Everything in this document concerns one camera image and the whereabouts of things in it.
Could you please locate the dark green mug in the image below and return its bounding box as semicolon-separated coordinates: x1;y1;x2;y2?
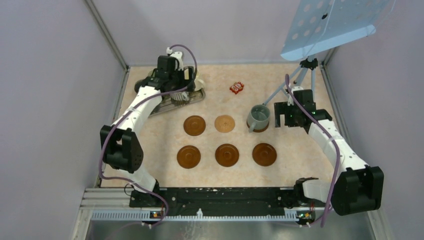
134;79;146;93

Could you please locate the grey ribbed mug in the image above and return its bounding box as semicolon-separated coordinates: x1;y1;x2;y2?
170;91;190;102

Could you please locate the cream yellow mug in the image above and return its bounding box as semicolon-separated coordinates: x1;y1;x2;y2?
193;70;206;92

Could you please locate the brown wooden coaster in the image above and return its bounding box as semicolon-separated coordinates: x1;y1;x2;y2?
246;122;269;133
176;145;201;169
183;115;206;136
252;143;277;167
215;143;240;168

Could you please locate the grey blue mug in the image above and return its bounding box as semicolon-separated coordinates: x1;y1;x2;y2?
246;104;271;130

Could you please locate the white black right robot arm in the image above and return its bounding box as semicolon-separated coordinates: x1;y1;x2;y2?
273;87;384;216

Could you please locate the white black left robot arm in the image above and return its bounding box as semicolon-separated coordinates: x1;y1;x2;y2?
100;51;197;207

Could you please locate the woven rattan coaster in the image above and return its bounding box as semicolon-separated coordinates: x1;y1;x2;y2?
214;115;236;133

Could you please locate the light green mug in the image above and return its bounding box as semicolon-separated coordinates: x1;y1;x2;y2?
147;69;156;79

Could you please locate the metal tray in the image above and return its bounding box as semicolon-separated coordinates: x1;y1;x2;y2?
149;89;206;117

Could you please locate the light blue tripod stand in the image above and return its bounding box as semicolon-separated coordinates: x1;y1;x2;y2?
263;55;319;106

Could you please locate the red owl wooden toy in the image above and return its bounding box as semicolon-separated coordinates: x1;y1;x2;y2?
229;81;244;95

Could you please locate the light blue perforated board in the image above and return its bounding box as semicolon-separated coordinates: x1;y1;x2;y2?
280;0;396;62

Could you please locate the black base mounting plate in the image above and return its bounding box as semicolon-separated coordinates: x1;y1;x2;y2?
129;187;324;217

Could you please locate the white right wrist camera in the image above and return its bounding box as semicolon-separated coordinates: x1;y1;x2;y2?
287;86;304;106

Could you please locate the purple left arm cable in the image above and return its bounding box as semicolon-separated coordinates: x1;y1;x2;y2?
98;44;199;229

